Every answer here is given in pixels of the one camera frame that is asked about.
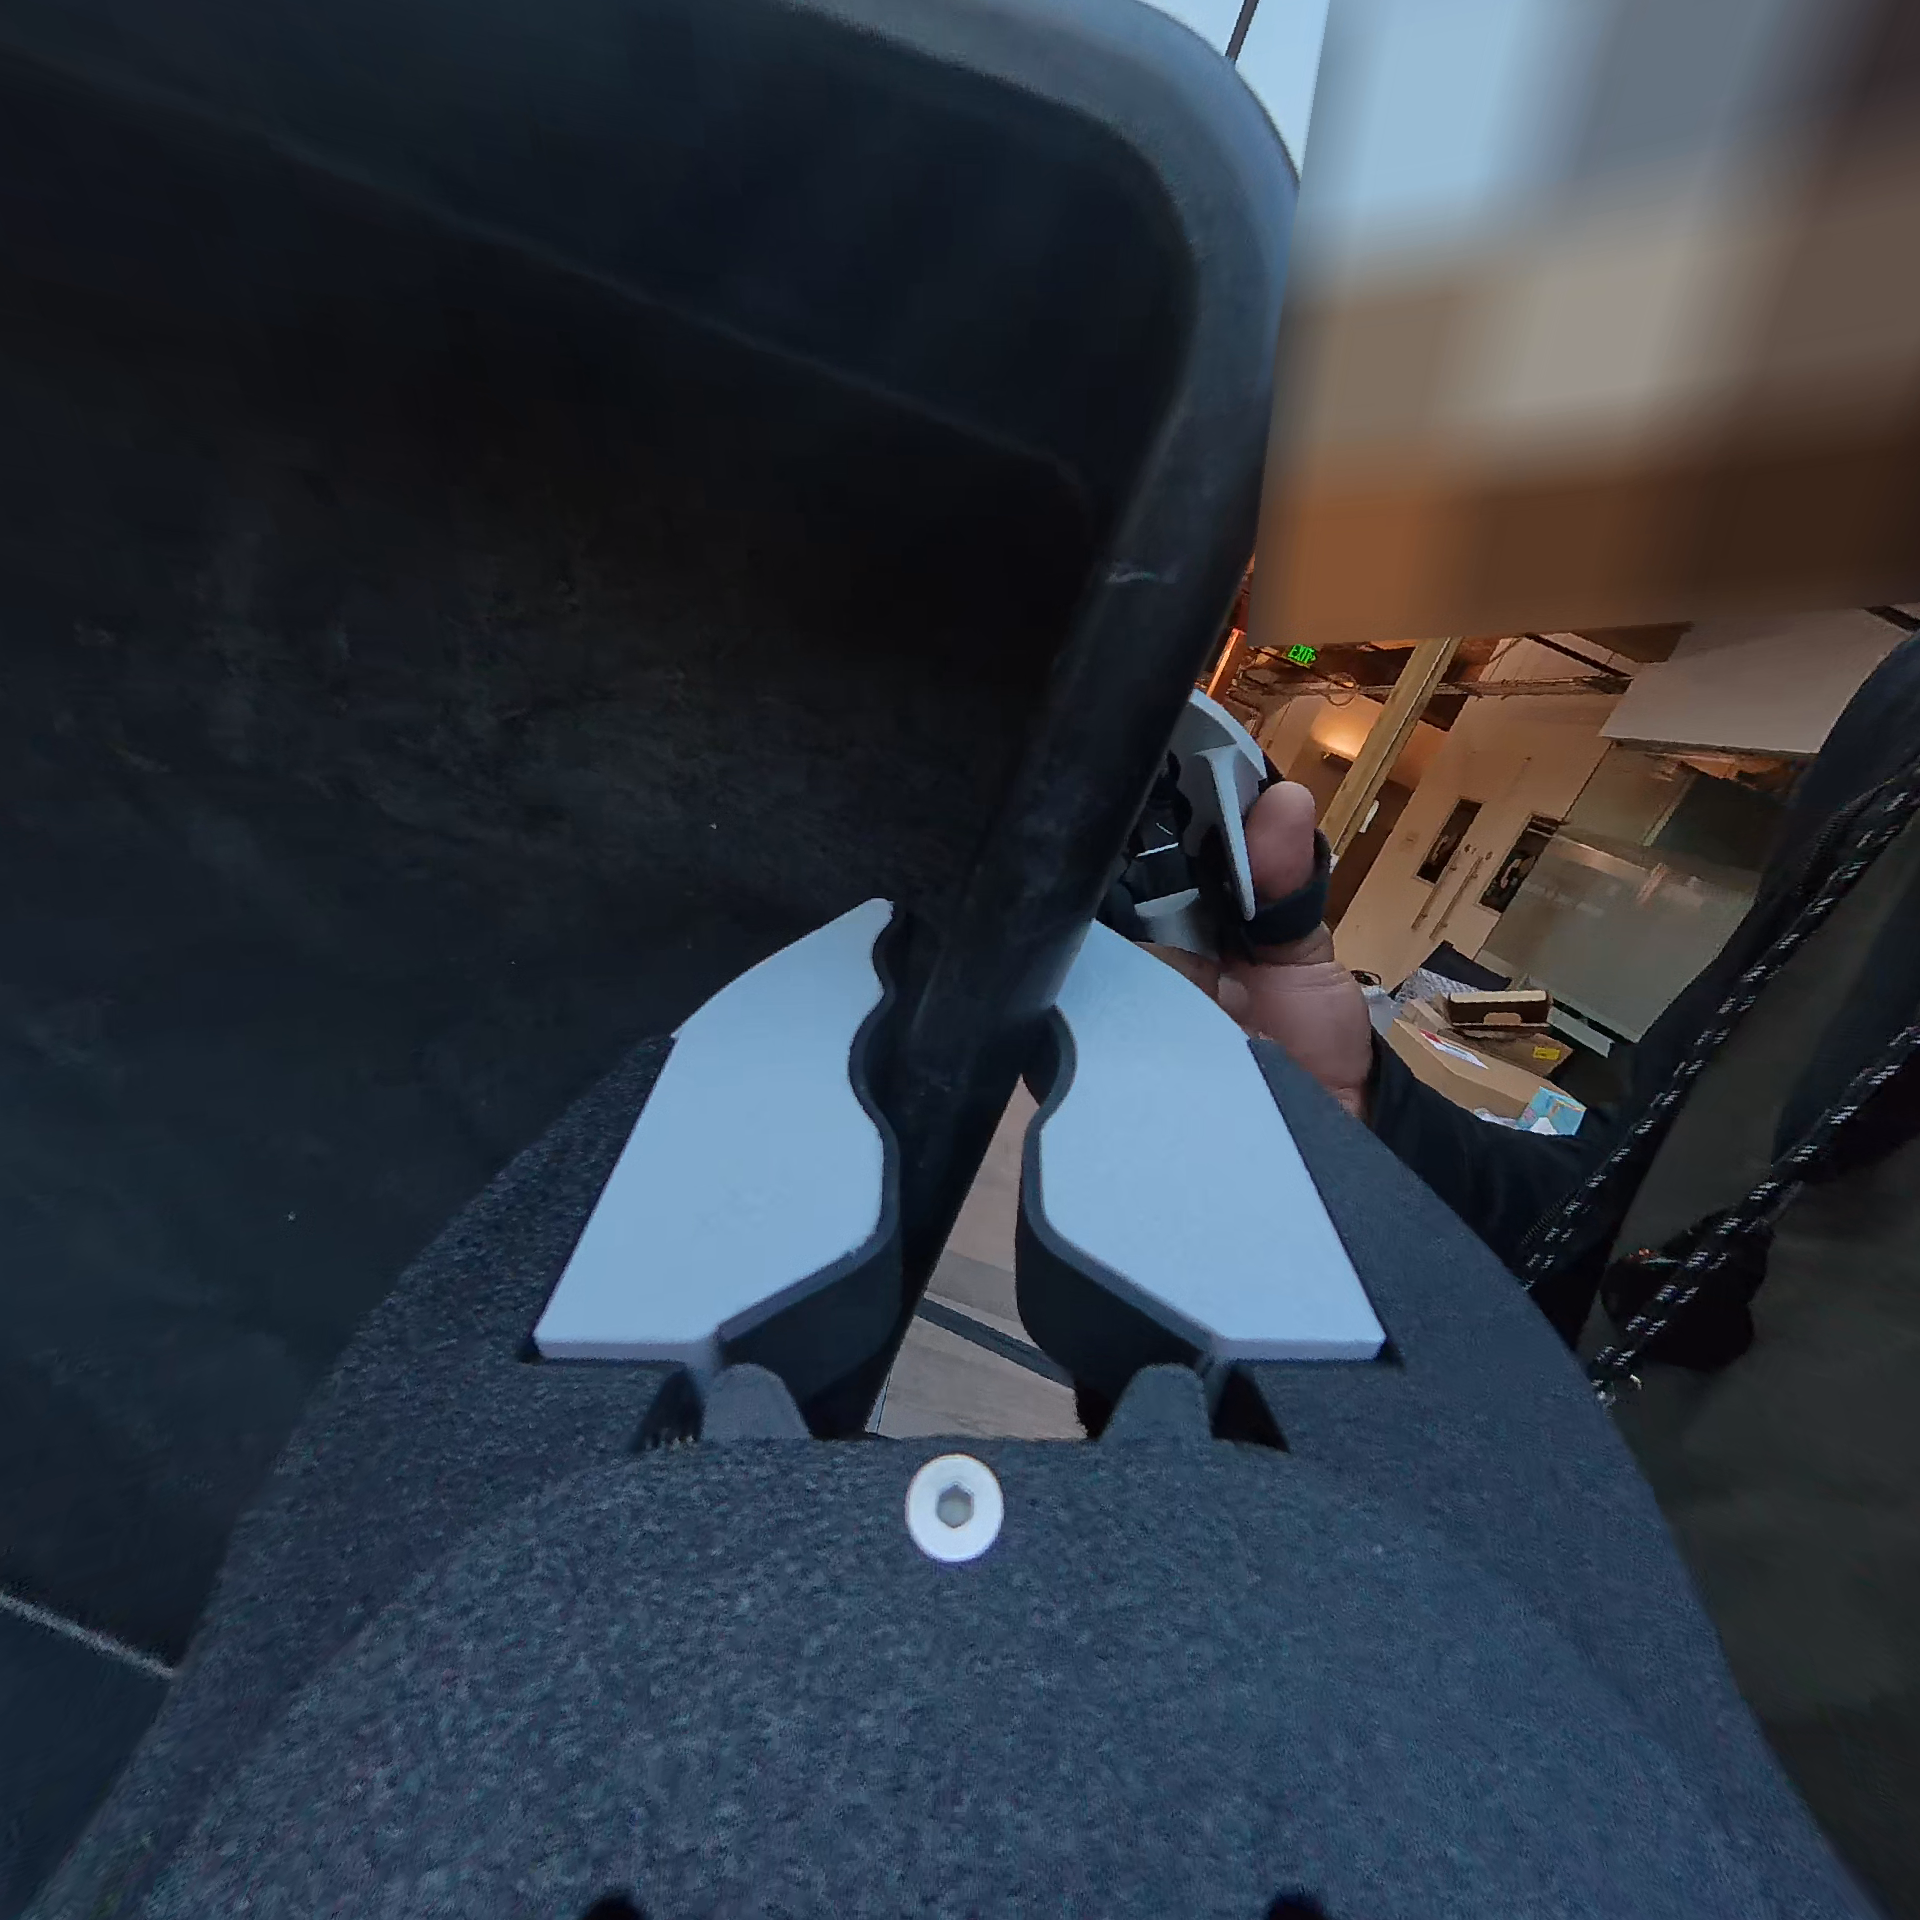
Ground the open cardboard box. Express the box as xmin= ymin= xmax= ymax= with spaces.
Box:
xmin=1438 ymin=980 xmax=1557 ymax=1047

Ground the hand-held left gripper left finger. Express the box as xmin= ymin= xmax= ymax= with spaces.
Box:
xmin=533 ymin=896 xmax=912 ymax=1377

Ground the black plastic bin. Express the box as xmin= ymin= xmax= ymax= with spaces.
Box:
xmin=0 ymin=0 xmax=1300 ymax=1671

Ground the slanted wooden post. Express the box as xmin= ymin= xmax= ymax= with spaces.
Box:
xmin=1352 ymin=636 xmax=1468 ymax=846

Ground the frosted glass partition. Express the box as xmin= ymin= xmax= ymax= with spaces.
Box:
xmin=1480 ymin=745 xmax=1807 ymax=1040

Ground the person's right hand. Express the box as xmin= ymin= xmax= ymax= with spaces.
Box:
xmin=1169 ymin=783 xmax=1375 ymax=1120

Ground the flat cardboard box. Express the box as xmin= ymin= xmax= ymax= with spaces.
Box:
xmin=1388 ymin=1017 xmax=1579 ymax=1125

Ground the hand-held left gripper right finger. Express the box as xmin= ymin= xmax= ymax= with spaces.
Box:
xmin=1016 ymin=918 xmax=1391 ymax=1390

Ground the black speckled drawstring cord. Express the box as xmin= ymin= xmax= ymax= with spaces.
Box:
xmin=1510 ymin=748 xmax=1920 ymax=1404

